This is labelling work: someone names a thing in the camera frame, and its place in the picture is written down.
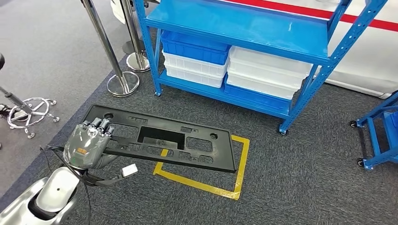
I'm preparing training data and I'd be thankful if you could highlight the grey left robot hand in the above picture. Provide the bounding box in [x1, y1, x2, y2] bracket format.
[63, 118, 120, 171]

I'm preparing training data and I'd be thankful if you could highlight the black plastic panel part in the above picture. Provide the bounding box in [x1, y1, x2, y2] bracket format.
[80, 105, 237, 173]

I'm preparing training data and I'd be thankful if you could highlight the blue metal shelf rack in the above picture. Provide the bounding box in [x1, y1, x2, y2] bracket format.
[133, 0, 389, 135]

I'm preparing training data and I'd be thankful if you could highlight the black seat chrome stool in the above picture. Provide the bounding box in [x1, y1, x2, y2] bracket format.
[0, 52, 60, 139]

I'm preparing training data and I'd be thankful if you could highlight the blue plastic bin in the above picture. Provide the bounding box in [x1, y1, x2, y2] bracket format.
[161, 30, 231, 66]
[223, 76, 291, 113]

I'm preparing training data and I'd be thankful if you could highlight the yellow floor tape square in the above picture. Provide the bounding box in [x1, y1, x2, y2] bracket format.
[153, 134, 250, 201]

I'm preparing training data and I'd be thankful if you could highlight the red barrier belt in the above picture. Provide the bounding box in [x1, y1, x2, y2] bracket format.
[230, 0, 398, 32]

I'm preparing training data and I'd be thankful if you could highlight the blue wheeled metal rack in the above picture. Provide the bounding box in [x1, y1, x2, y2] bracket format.
[350, 90, 398, 171]

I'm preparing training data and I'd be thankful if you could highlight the white car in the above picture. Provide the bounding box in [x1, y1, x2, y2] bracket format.
[110, 0, 398, 99]

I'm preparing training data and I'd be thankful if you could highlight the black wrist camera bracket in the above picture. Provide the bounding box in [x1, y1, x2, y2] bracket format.
[82, 169, 138, 188]

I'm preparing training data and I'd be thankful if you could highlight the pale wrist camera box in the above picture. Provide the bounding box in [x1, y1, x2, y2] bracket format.
[121, 164, 138, 178]

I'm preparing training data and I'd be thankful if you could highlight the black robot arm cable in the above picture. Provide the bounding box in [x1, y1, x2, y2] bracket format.
[39, 146, 92, 225]

